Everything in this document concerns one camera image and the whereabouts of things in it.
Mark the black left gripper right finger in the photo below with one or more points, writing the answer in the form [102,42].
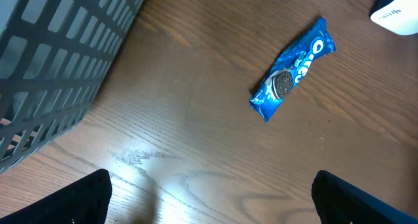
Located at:
[337,201]

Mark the grey plastic mesh basket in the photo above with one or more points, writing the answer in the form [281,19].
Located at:
[55,55]

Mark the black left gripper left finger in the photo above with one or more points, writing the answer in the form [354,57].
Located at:
[84,201]

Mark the blue oreo cookie pack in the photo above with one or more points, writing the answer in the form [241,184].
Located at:
[290,67]

